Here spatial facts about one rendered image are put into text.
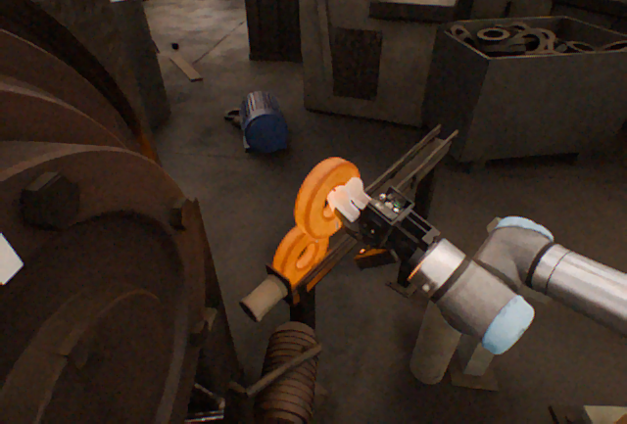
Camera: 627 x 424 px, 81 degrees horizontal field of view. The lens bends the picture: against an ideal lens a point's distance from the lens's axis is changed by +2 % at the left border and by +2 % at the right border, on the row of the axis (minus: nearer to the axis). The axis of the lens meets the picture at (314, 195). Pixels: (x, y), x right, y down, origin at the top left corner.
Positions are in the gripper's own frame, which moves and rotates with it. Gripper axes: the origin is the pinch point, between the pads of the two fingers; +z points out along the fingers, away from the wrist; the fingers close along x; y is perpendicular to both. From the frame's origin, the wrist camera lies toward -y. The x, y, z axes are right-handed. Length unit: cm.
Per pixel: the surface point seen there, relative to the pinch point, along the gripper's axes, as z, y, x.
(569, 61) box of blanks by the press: -8, -21, -195
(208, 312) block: 0.1, -12.9, 27.0
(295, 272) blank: -0.9, -24.7, 4.3
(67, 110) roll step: 0.2, 32.3, 36.5
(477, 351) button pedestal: -51, -64, -43
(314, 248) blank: 0.2, -22.9, -2.9
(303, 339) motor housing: -10.9, -38.3, 8.4
